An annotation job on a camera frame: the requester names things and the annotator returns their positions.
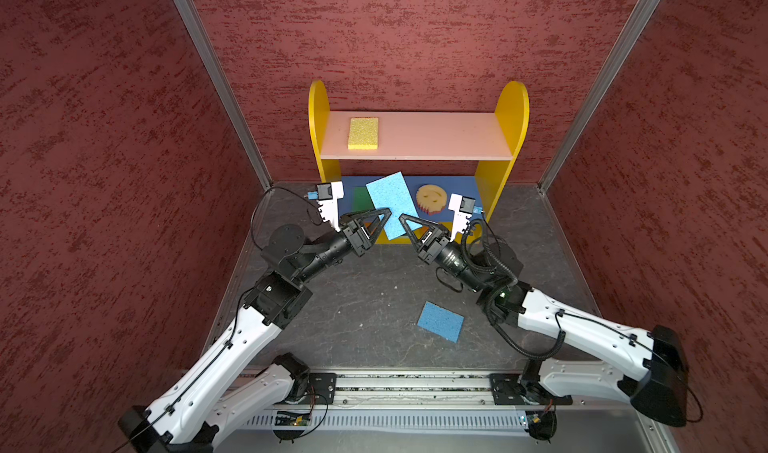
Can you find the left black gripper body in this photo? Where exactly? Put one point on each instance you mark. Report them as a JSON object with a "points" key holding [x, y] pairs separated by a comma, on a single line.
{"points": [[352, 237]]}

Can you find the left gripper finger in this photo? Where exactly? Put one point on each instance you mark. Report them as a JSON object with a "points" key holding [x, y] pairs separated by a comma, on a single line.
{"points": [[372, 218], [372, 234]]}

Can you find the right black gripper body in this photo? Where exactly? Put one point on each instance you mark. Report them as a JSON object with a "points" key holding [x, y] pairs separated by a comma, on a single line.
{"points": [[448, 254]]}

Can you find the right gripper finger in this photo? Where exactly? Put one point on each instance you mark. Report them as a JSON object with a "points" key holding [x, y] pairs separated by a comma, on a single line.
{"points": [[419, 245], [412, 224]]}

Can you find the round smiley face sponge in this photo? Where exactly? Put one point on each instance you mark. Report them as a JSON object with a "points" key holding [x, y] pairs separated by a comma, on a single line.
{"points": [[431, 199]]}

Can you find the light blue sponge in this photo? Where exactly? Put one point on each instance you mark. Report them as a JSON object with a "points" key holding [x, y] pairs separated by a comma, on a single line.
{"points": [[441, 322], [392, 192]]}

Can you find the yellow sponge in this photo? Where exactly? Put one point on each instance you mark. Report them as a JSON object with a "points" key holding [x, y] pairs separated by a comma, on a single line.
{"points": [[363, 133]]}

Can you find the bright green sponge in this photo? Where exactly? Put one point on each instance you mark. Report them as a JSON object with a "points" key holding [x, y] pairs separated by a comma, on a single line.
{"points": [[361, 200]]}

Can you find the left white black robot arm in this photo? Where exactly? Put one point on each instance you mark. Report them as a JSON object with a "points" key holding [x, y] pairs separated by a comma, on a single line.
{"points": [[264, 311]]}

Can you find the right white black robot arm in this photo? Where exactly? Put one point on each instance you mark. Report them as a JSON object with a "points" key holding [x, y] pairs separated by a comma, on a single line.
{"points": [[569, 352]]}

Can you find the yellow shelf with coloured boards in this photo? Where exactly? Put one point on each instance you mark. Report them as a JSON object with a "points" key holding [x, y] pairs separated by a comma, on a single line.
{"points": [[470, 154]]}

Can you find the aluminium mounting rail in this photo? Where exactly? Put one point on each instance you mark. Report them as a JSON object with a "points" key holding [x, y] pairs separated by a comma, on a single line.
{"points": [[414, 384]]}

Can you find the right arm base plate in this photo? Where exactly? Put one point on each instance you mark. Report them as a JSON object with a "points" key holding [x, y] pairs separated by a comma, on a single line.
{"points": [[508, 390]]}

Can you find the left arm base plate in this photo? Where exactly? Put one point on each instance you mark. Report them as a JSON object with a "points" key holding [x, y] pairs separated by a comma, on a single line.
{"points": [[313, 387]]}

